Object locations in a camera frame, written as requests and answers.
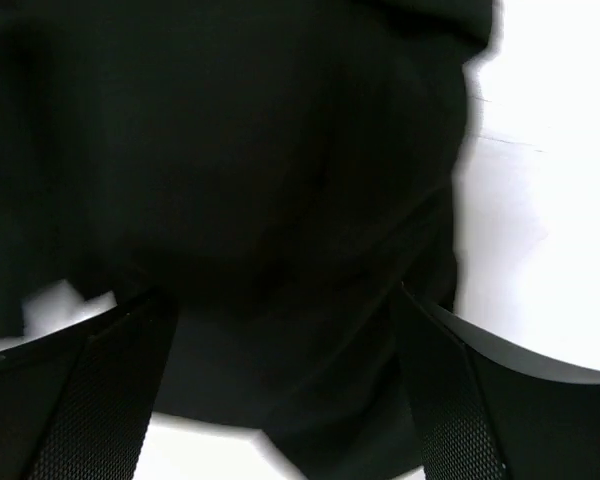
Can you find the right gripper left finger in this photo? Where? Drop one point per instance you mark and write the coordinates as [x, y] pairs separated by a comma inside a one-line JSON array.
[[76, 404]]

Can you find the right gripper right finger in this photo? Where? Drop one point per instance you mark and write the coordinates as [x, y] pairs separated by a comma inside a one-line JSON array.
[[486, 408]]

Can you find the black trousers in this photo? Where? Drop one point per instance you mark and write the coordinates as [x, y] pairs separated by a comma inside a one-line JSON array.
[[279, 167]]

